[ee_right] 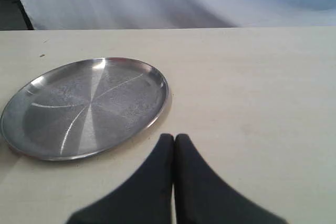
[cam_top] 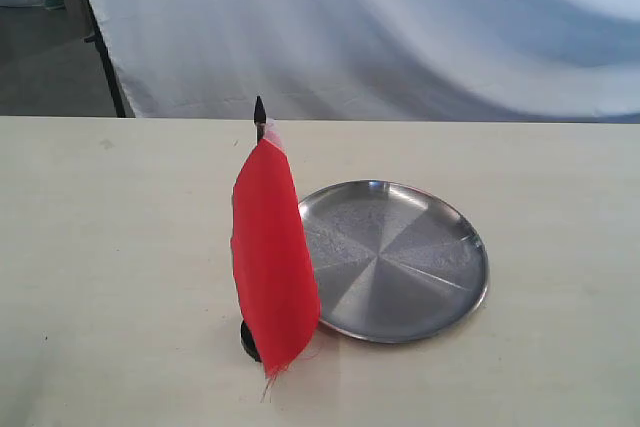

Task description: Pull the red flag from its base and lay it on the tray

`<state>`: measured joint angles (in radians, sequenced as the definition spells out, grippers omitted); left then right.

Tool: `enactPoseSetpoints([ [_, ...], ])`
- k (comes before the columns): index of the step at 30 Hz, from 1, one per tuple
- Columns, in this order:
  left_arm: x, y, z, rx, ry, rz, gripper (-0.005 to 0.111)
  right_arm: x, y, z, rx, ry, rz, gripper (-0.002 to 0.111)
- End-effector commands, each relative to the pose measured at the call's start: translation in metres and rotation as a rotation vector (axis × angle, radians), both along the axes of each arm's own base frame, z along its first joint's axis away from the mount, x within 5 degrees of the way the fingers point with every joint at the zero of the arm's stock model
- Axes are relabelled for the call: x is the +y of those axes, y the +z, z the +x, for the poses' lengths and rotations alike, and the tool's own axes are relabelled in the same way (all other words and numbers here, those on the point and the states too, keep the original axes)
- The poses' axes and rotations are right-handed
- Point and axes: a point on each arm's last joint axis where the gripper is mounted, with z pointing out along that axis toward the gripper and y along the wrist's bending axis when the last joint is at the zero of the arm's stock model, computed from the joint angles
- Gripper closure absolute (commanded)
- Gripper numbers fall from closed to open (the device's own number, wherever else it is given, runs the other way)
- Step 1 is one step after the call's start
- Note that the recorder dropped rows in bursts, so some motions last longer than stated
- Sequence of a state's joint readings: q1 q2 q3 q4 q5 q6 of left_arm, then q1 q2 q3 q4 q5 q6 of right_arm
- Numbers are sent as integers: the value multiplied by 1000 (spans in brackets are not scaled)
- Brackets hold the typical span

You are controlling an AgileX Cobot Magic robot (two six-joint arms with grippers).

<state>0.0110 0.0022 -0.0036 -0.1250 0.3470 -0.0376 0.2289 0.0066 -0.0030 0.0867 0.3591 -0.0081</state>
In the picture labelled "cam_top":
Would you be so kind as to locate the round steel plate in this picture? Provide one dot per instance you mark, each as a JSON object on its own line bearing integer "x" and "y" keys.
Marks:
{"x": 394, "y": 264}

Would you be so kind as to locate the black round flag base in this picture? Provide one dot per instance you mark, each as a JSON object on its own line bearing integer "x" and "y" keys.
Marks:
{"x": 248, "y": 343}

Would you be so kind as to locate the black backdrop stand pole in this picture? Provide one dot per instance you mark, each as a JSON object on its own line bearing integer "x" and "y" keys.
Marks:
{"x": 95, "y": 37}

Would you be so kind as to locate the red flag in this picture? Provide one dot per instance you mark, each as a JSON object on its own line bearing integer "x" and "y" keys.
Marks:
{"x": 271, "y": 263}

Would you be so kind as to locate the white backdrop cloth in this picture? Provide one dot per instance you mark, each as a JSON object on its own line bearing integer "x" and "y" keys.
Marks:
{"x": 441, "y": 60}

